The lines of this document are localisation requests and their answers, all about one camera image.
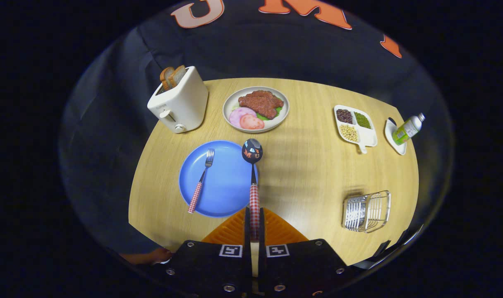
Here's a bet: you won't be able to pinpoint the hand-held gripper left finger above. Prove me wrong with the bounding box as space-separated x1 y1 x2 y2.
152 207 252 296

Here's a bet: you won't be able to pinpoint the green label metal bottle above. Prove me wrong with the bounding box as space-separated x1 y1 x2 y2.
392 113 426 146

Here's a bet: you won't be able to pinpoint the yellow soybeans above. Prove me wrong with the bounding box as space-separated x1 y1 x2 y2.
340 124 359 143

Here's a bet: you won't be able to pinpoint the fork with red checkered handle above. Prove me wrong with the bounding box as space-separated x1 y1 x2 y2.
188 148 215 214

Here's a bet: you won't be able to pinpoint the metal wire cutlery basket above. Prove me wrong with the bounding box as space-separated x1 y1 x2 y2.
343 190 392 233

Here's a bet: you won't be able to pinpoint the blue plate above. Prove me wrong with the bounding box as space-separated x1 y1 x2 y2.
179 140 259 218

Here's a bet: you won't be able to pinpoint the green lettuce leaf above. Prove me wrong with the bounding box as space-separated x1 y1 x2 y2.
258 107 283 121

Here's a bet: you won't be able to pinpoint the brown steak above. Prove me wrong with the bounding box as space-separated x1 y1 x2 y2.
238 90 284 120

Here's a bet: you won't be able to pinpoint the spoon with red checkered handle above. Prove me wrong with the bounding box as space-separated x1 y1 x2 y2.
242 139 263 243

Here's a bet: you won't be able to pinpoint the red tomato slice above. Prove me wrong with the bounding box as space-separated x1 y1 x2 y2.
240 114 265 130

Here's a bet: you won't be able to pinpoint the white divided dish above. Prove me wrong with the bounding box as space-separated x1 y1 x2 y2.
334 104 378 154

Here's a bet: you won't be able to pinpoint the toasted bread slice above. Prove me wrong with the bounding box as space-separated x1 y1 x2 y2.
169 65 187 87
160 67 175 91

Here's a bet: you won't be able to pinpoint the white toaster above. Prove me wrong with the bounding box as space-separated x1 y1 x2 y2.
147 66 209 134

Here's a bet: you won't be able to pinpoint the pink ham slice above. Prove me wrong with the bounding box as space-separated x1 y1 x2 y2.
229 107 257 128

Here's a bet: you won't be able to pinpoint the small white plate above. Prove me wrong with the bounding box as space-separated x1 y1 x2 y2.
384 118 407 156

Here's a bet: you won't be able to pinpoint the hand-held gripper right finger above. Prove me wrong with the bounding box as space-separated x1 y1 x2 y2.
258 207 355 297

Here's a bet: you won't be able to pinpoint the round grey food plate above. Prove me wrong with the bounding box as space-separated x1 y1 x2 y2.
223 86 290 133

